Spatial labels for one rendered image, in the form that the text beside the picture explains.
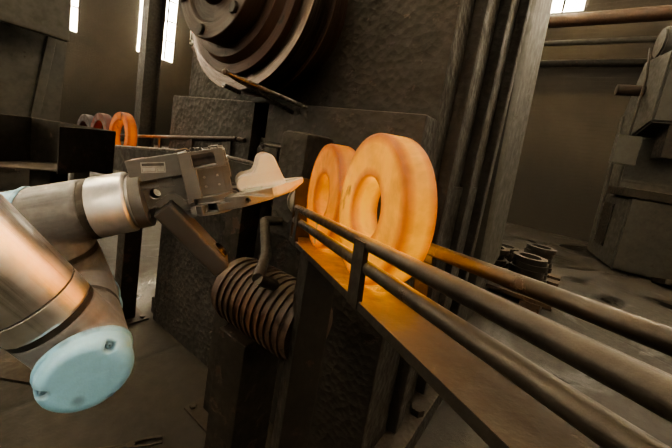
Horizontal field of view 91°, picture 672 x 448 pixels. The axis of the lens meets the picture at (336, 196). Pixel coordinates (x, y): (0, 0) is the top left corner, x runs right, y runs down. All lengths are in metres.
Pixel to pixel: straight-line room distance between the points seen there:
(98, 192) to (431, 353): 0.38
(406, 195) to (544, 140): 6.43
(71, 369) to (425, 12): 0.79
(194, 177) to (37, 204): 0.16
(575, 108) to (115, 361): 6.68
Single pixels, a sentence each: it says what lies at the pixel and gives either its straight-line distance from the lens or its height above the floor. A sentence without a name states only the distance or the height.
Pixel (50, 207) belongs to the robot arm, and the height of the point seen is 0.66.
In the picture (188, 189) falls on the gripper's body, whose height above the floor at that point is 0.70.
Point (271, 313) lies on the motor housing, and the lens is 0.58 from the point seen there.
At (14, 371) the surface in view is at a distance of 1.40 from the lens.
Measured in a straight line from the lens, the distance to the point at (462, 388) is 0.21.
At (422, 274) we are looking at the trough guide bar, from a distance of 0.22.
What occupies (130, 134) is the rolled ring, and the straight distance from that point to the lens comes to 1.47.
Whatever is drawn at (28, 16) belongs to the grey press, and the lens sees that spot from 3.46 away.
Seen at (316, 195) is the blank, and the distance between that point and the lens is 0.52.
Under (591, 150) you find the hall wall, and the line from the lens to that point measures 6.66.
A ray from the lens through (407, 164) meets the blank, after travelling 0.29.
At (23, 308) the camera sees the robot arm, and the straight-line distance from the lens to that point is 0.37.
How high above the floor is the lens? 0.77
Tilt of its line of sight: 8 degrees down
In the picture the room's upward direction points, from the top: 9 degrees clockwise
